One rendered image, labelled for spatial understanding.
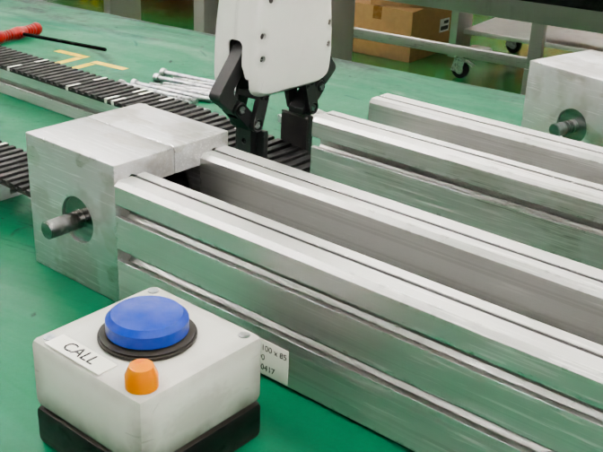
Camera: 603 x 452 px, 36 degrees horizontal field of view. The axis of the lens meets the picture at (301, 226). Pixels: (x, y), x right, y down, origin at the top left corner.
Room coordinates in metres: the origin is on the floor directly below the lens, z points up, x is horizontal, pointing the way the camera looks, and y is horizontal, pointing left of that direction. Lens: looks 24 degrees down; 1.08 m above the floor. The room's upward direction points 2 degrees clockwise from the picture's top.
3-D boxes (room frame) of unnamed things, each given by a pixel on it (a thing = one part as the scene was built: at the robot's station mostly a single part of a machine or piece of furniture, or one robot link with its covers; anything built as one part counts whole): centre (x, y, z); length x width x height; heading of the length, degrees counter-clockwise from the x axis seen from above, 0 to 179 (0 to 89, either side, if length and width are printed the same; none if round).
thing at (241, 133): (0.74, 0.05, 0.83); 0.03 x 0.03 x 0.07; 51
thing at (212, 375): (0.40, 0.07, 0.81); 0.10 x 0.08 x 0.06; 141
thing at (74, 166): (0.59, 0.13, 0.83); 0.12 x 0.09 x 0.10; 141
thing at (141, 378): (0.35, 0.07, 0.85); 0.01 x 0.01 x 0.01
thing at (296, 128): (0.80, 0.00, 0.83); 0.03 x 0.03 x 0.07; 51
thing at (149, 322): (0.39, 0.07, 0.84); 0.04 x 0.04 x 0.02
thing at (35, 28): (1.21, 0.33, 0.79); 0.16 x 0.08 x 0.02; 62
